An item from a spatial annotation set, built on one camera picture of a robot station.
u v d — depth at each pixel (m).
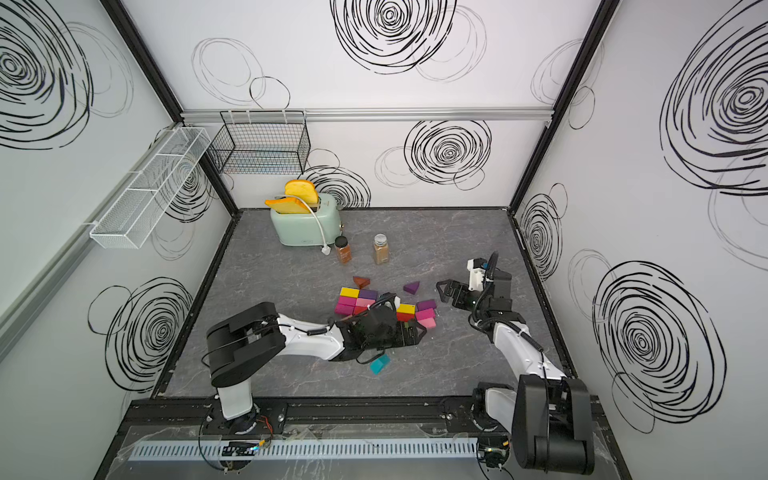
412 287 0.98
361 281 0.99
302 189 0.99
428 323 0.89
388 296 0.85
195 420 0.76
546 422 0.41
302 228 0.99
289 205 0.97
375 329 0.67
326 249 1.04
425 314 0.91
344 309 0.91
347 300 0.96
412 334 0.75
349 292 0.97
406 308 0.92
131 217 0.72
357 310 0.92
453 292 0.77
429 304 0.94
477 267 0.78
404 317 0.90
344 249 0.99
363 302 0.94
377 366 0.79
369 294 0.97
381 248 0.99
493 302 0.67
